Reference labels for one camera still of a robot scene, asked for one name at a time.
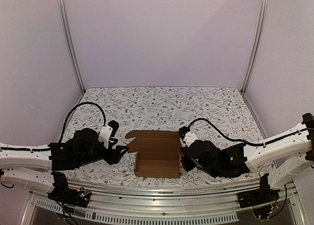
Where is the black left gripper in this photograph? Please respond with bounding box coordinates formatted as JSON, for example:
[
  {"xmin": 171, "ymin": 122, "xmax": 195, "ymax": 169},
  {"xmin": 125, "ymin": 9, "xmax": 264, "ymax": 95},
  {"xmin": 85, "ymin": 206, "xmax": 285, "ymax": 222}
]
[{"xmin": 77, "ymin": 139, "xmax": 129, "ymax": 167}]

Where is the brown cardboard box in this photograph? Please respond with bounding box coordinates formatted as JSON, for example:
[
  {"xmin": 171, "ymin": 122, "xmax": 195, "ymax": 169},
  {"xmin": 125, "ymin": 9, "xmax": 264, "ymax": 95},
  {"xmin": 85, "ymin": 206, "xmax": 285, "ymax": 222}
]
[{"xmin": 125, "ymin": 130, "xmax": 182, "ymax": 179}]

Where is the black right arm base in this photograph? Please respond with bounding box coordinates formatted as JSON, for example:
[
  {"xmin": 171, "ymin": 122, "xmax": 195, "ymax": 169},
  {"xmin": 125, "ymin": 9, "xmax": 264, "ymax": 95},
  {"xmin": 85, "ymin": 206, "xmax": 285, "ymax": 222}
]
[{"xmin": 237, "ymin": 173, "xmax": 280, "ymax": 220}]

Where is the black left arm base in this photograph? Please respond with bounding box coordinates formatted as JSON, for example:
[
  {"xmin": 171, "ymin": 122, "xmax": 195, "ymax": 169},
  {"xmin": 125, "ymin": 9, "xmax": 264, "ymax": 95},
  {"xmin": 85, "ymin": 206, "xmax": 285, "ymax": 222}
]
[{"xmin": 47, "ymin": 171, "xmax": 91, "ymax": 208}]

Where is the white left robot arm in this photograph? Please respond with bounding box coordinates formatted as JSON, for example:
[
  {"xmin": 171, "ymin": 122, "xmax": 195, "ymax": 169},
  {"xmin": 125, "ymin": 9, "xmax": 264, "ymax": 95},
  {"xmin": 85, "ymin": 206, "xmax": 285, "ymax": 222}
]
[{"xmin": 0, "ymin": 126, "xmax": 129, "ymax": 202}]

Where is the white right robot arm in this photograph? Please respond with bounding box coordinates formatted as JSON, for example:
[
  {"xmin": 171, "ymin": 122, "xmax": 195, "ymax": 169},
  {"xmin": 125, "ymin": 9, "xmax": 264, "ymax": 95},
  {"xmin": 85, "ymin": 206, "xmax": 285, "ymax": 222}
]
[{"xmin": 179, "ymin": 113, "xmax": 314, "ymax": 203}]

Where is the floral patterned table mat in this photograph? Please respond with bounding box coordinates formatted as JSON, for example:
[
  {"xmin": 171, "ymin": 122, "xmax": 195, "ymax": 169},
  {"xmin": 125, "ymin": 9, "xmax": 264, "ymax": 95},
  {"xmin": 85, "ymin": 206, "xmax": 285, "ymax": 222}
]
[{"xmin": 63, "ymin": 87, "xmax": 276, "ymax": 188}]

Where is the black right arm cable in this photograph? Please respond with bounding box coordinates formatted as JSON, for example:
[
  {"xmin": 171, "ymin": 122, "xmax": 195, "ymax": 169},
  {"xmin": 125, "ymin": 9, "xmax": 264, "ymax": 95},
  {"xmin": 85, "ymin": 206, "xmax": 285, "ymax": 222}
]
[{"xmin": 187, "ymin": 117, "xmax": 310, "ymax": 147}]

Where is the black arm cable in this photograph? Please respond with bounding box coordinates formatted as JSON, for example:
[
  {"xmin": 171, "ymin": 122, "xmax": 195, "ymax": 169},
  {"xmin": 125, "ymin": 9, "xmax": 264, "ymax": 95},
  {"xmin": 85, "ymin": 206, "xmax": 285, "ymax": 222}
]
[
  {"xmin": 58, "ymin": 102, "xmax": 106, "ymax": 143},
  {"xmin": 187, "ymin": 117, "xmax": 310, "ymax": 147}
]

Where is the aluminium front rail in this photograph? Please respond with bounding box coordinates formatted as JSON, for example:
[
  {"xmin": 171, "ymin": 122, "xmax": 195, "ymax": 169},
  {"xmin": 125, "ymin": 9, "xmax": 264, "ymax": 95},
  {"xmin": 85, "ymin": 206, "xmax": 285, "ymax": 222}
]
[{"xmin": 21, "ymin": 180, "xmax": 308, "ymax": 225}]

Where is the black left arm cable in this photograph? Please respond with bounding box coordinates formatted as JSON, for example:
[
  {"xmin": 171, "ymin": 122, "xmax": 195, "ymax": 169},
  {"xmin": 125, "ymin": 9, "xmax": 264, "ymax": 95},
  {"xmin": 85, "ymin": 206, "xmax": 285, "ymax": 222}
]
[{"xmin": 58, "ymin": 102, "xmax": 106, "ymax": 143}]

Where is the left aluminium frame post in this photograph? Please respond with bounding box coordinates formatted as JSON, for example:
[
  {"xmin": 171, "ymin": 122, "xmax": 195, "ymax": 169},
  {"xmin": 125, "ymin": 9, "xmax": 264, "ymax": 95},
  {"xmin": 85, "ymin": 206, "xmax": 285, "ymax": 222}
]
[{"xmin": 57, "ymin": 0, "xmax": 86, "ymax": 94}]

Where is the aluminium frame post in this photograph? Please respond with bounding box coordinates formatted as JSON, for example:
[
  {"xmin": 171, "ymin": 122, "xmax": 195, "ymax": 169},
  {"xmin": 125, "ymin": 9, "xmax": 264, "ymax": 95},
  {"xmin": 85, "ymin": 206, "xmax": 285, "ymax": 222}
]
[
  {"xmin": 240, "ymin": 0, "xmax": 269, "ymax": 95},
  {"xmin": 57, "ymin": 0, "xmax": 86, "ymax": 94}
]

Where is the right aluminium frame post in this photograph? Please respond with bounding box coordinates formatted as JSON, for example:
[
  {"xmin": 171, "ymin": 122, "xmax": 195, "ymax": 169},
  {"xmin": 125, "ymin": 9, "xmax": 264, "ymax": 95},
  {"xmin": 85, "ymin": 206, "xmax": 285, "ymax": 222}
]
[{"xmin": 240, "ymin": 0, "xmax": 269, "ymax": 95}]

